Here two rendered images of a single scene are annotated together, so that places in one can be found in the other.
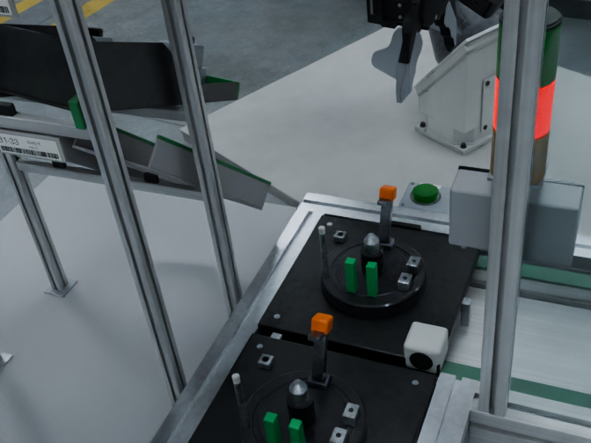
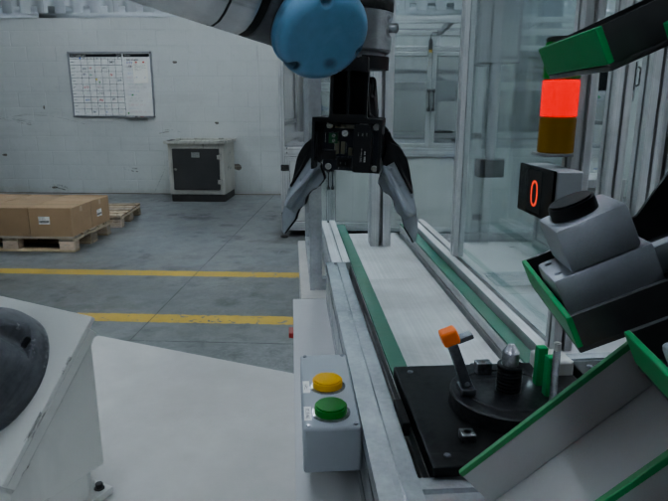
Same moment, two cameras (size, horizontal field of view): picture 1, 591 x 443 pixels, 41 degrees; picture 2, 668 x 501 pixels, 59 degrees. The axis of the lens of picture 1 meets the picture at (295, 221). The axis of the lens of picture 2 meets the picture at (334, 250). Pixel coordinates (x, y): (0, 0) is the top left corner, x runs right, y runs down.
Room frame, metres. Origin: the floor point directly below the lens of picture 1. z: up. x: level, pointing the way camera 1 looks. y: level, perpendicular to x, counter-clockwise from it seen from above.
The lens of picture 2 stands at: (1.31, 0.37, 1.33)
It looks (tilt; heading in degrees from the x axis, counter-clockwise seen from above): 14 degrees down; 239
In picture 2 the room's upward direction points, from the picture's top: straight up
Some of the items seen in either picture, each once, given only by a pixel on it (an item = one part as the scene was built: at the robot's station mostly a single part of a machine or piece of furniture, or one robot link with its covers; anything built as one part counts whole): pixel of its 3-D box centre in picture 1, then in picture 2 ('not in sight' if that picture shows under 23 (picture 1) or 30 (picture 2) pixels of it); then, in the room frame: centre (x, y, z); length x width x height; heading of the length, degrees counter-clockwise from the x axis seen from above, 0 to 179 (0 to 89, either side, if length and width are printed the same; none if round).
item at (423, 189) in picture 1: (425, 195); (330, 411); (0.97, -0.20, 0.96); 0.04 x 0.04 x 0.02
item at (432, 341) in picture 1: (426, 347); (551, 368); (0.66, -0.14, 0.97); 0.05 x 0.05 x 0.04; 63
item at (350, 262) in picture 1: (351, 275); (550, 375); (0.76, -0.06, 1.01); 0.01 x 0.01 x 0.05; 63
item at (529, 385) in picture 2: (373, 275); (507, 398); (0.79, -0.09, 0.98); 0.14 x 0.14 x 0.02
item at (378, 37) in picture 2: not in sight; (358, 36); (0.95, -0.18, 1.40); 0.08 x 0.08 x 0.05
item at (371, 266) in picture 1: (372, 279); (540, 365); (0.74, -0.09, 1.01); 0.01 x 0.01 x 0.05; 63
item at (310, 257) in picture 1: (374, 286); (506, 412); (0.79, -0.09, 0.96); 0.24 x 0.24 x 0.02; 63
